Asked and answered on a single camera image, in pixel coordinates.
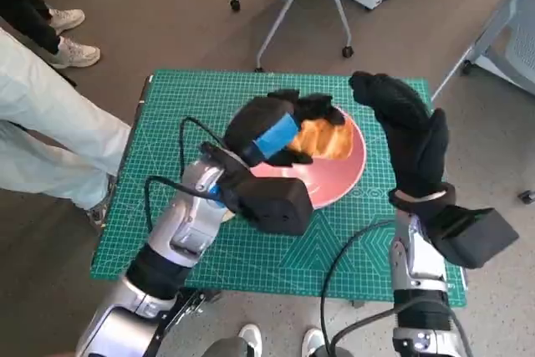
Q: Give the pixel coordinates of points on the person in light trousers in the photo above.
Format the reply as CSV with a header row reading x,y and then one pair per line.
x,y
42,123

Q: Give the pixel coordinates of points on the grey robot left leg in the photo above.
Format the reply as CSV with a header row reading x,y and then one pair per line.
x,y
225,348

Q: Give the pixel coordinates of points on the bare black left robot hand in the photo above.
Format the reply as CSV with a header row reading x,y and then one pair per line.
x,y
251,123

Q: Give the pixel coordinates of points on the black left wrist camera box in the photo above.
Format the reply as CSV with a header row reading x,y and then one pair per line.
x,y
276,206

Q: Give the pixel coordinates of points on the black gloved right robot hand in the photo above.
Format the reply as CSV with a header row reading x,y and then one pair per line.
x,y
409,139

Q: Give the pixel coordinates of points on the pink bowl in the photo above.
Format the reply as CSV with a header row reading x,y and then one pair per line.
x,y
334,181

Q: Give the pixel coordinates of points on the white robot right foot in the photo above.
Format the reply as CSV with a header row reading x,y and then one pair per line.
x,y
312,338

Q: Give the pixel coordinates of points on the white robot left foot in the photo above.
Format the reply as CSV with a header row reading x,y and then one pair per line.
x,y
250,334

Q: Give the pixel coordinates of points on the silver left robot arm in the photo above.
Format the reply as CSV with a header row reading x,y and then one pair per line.
x,y
184,227

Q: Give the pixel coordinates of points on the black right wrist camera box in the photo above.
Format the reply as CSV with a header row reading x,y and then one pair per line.
x,y
476,240

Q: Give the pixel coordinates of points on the white robot foot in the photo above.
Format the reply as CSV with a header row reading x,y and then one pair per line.
x,y
312,338
250,334

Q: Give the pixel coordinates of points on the green cutting mat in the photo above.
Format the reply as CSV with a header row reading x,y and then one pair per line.
x,y
292,265

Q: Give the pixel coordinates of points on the braided golden toy bread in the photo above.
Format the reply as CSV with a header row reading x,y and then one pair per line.
x,y
326,139

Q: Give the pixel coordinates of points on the black caster wheel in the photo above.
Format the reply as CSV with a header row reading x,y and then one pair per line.
x,y
527,198

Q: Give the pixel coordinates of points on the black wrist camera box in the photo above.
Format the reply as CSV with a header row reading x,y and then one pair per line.
x,y
276,206
476,240

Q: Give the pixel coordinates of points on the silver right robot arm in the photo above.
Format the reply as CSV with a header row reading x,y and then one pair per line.
x,y
418,261

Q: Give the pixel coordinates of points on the dark robot right leg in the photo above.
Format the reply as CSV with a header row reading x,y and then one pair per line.
x,y
338,353

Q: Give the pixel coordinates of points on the white mesh rolling cart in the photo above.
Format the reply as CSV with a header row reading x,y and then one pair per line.
x,y
522,39

